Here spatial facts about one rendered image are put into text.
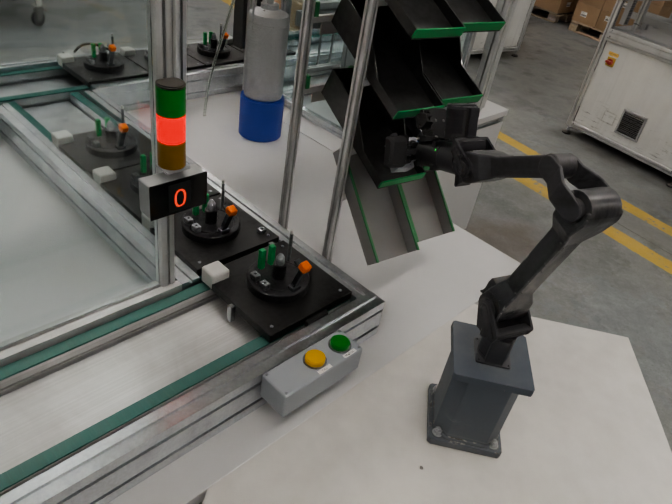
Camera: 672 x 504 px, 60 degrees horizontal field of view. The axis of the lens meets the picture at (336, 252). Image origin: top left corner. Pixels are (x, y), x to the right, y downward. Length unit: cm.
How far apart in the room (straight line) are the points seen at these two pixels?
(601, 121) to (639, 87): 40
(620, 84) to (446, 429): 437
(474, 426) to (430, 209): 61
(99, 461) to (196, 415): 17
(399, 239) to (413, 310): 19
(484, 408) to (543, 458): 20
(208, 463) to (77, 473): 23
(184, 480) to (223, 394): 16
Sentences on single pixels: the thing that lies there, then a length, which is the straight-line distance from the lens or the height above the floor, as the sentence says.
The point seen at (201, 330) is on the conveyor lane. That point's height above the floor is 92.
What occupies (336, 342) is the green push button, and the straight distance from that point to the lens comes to 118.
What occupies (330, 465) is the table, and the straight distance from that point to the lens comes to 113.
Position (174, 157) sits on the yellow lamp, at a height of 129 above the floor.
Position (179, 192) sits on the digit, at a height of 121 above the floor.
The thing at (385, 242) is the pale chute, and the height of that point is 102.
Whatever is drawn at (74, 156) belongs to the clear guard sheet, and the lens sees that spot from 105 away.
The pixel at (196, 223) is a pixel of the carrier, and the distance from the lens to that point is 141.
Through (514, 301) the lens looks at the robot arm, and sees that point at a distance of 103.
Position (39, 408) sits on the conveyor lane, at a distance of 116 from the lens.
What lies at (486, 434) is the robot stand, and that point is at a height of 91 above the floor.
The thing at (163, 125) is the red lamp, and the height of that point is 135.
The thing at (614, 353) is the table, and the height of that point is 86.
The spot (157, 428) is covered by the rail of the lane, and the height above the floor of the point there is 96.
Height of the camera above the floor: 179
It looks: 35 degrees down
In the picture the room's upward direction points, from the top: 11 degrees clockwise
